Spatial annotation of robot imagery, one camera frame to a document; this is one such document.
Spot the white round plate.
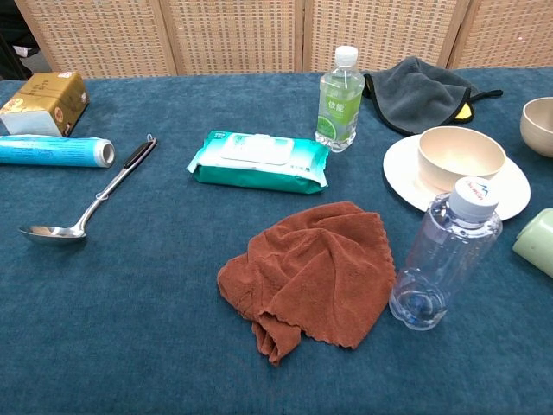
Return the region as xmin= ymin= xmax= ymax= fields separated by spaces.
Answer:
xmin=383 ymin=132 xmax=532 ymax=223

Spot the brown microfibre cloth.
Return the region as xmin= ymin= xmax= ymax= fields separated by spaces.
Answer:
xmin=216 ymin=201 xmax=397 ymax=367

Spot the beige bowl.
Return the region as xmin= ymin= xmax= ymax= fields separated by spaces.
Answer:
xmin=518 ymin=96 xmax=553 ymax=159
xmin=417 ymin=125 xmax=508 ymax=194

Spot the blue velvet tablecloth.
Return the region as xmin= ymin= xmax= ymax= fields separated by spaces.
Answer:
xmin=0 ymin=67 xmax=553 ymax=415

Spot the clear empty plastic bottle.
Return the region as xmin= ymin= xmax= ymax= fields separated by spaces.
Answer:
xmin=388 ymin=176 xmax=505 ymax=333

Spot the black metal leg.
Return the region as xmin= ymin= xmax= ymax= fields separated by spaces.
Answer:
xmin=0 ymin=33 xmax=28 ymax=81

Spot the grey towel yellow patch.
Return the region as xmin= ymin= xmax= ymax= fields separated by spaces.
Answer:
xmin=362 ymin=55 xmax=505 ymax=137

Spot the green wet wipes pack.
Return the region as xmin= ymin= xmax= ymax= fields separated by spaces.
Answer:
xmin=186 ymin=131 xmax=330 ymax=195

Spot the steel ladle black handle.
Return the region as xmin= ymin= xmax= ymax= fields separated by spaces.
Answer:
xmin=17 ymin=133 xmax=158 ymax=247

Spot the green label water bottle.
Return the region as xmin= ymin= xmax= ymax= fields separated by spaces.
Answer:
xmin=315 ymin=45 xmax=366 ymax=154

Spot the blue cling film roll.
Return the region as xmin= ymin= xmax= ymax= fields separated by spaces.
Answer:
xmin=0 ymin=134 xmax=117 ymax=169

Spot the gold tissue box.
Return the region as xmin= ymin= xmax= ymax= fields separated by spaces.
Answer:
xmin=0 ymin=71 xmax=91 ymax=138

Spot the light green cup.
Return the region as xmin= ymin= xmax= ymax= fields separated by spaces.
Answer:
xmin=512 ymin=208 xmax=553 ymax=279

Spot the rattan screen panel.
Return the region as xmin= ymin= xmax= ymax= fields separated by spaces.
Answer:
xmin=14 ymin=0 xmax=179 ymax=80
xmin=159 ymin=0 xmax=306 ymax=76
xmin=302 ymin=0 xmax=472 ymax=73
xmin=447 ymin=0 xmax=553 ymax=71

